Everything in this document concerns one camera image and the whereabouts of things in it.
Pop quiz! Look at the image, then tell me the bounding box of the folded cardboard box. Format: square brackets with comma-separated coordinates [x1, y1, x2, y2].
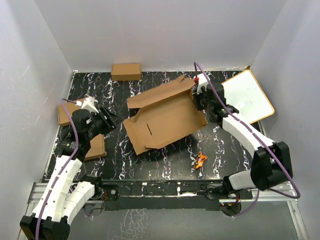
[84, 134, 107, 161]
[111, 63, 141, 82]
[57, 100, 81, 127]

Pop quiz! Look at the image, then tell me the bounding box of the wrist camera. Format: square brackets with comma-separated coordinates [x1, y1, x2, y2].
[193, 73, 209, 95]
[81, 96, 98, 113]

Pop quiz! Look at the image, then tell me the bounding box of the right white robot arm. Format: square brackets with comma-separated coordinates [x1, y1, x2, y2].
[192, 84, 293, 199]

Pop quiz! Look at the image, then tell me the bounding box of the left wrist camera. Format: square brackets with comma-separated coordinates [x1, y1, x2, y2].
[81, 96, 98, 113]

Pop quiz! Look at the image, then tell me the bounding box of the folded cardboard box front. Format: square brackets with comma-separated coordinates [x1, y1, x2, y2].
[84, 134, 107, 161]

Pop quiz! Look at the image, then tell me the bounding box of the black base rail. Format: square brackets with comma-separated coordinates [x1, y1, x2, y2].
[86, 180, 253, 213]

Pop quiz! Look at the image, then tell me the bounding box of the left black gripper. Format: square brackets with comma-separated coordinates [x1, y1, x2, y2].
[85, 106, 124, 140]

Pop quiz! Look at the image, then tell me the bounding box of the aluminium frame rail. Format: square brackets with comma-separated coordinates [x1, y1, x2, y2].
[18, 181, 310, 240]

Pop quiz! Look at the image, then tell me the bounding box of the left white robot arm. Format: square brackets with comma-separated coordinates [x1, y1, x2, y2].
[20, 106, 123, 240]

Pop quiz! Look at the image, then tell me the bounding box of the large cardboard box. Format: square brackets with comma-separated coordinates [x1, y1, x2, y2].
[123, 75, 208, 155]

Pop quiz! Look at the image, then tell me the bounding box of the orange toy truck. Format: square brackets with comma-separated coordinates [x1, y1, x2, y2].
[193, 151, 208, 170]

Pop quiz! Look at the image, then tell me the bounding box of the folded cardboard box back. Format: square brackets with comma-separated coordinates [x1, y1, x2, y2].
[111, 63, 141, 82]

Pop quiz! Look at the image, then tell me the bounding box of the folded cardboard box left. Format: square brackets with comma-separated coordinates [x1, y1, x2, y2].
[57, 100, 81, 127]

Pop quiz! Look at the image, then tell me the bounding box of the white board yellow rim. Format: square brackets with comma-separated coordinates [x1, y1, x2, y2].
[222, 69, 275, 124]

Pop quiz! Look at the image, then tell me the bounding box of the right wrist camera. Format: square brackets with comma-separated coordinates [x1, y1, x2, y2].
[193, 73, 209, 95]

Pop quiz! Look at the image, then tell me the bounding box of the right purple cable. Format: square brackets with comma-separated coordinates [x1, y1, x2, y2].
[193, 61, 301, 217]

